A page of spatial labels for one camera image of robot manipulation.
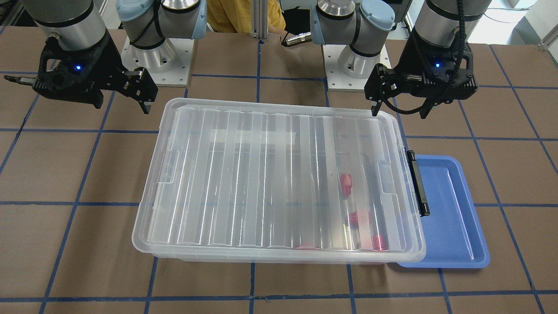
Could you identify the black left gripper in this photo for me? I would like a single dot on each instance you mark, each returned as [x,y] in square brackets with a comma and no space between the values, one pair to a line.
[411,56]

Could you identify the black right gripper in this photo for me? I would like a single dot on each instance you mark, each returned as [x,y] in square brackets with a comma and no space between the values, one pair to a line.
[110,61]

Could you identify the clear plastic box lid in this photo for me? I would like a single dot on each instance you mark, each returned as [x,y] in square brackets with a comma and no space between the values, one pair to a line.
[279,183]

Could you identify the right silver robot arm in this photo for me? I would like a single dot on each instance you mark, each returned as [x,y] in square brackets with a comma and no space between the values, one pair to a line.
[148,23]

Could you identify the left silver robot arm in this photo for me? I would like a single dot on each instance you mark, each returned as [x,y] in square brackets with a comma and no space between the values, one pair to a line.
[364,27]

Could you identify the black box latch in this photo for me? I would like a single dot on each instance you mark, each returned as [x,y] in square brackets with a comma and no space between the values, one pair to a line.
[418,184]

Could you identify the clear plastic storage box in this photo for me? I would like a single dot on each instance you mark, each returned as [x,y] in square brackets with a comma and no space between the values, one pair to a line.
[392,131]

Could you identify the blue plastic tray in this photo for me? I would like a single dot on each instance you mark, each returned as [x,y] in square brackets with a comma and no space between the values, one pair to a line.
[453,234]

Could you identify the silver flashlight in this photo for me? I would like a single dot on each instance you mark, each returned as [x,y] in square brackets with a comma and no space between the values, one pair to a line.
[290,40]

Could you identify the person in yellow shirt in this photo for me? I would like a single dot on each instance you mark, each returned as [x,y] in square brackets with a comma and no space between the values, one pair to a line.
[234,16]

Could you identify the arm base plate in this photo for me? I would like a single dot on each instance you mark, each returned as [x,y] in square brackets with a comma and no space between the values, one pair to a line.
[174,65]
[344,78]

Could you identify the aluminium frame post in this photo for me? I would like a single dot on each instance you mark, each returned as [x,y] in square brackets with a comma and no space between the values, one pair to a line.
[259,19]

